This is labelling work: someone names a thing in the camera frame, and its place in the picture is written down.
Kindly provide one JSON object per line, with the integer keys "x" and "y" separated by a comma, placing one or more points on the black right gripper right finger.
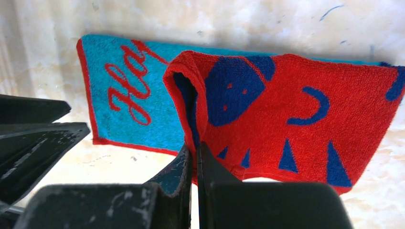
{"x": 226, "y": 202}

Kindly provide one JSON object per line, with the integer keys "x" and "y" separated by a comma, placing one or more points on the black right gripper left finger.
{"x": 163, "y": 202}

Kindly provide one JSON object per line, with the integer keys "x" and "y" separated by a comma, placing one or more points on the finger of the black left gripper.
{"x": 29, "y": 151}
{"x": 24, "y": 110}

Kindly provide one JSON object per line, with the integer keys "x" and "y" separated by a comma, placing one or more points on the red blue cloth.
{"x": 283, "y": 117}

